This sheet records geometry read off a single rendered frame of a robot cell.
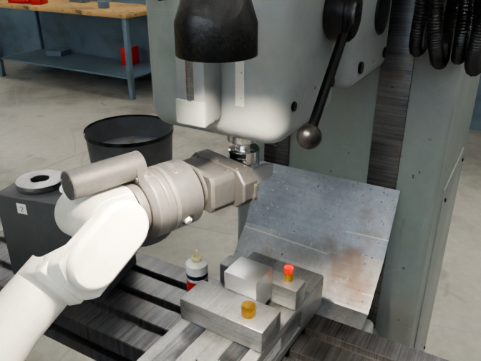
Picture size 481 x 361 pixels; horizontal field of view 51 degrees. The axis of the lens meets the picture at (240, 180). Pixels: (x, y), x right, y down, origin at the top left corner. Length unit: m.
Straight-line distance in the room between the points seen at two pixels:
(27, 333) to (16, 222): 0.50
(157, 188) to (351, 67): 0.33
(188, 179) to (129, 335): 0.39
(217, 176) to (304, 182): 0.49
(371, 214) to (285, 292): 0.32
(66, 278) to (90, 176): 0.11
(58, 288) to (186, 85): 0.26
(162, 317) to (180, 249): 1.88
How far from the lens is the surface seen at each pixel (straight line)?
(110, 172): 0.60
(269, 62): 0.58
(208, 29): 0.42
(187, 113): 0.60
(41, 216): 1.02
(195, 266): 0.94
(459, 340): 2.45
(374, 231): 1.09
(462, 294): 2.72
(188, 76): 0.59
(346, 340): 0.93
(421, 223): 1.11
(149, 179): 0.62
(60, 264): 0.56
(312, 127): 0.60
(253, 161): 0.72
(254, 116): 0.60
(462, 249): 3.07
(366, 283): 1.08
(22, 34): 7.88
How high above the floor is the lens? 1.54
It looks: 25 degrees down
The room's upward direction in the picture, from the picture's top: straight up
